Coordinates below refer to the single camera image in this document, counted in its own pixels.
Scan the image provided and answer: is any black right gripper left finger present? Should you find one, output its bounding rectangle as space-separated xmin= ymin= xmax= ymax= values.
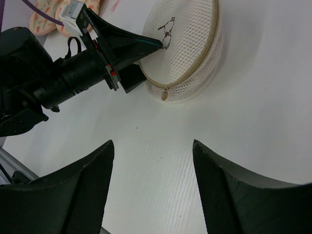
xmin=0 ymin=140 xmax=114 ymax=234

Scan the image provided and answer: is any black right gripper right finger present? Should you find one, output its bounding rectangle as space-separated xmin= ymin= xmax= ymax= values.
xmin=193 ymin=140 xmax=312 ymax=234

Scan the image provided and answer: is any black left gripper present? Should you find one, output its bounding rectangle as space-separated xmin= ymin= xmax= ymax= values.
xmin=77 ymin=8 xmax=163 ymax=93

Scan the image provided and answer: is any cream mesh laundry bag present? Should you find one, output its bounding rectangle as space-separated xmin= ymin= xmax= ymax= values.
xmin=138 ymin=0 xmax=224 ymax=103

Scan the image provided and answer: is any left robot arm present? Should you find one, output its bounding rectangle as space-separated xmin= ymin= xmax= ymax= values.
xmin=0 ymin=0 xmax=163 ymax=137

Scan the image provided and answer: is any floral bra pad right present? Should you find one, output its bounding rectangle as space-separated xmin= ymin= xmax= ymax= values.
xmin=55 ymin=0 xmax=100 ymax=39

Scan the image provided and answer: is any floral bra pad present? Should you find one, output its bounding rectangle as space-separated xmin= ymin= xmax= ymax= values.
xmin=29 ymin=0 xmax=61 ymax=36
xmin=55 ymin=0 xmax=100 ymax=39

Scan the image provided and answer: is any floral bra pad left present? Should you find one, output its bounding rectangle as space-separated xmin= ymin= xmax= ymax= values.
xmin=29 ymin=0 xmax=61 ymax=36

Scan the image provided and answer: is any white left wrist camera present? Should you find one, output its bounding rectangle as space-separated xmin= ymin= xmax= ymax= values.
xmin=59 ymin=0 xmax=92 ymax=37

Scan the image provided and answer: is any aluminium front rail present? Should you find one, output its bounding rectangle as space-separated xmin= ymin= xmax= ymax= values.
xmin=0 ymin=148 xmax=39 ymax=185

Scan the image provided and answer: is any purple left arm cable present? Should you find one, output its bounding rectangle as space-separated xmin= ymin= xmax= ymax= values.
xmin=20 ymin=0 xmax=65 ymax=26

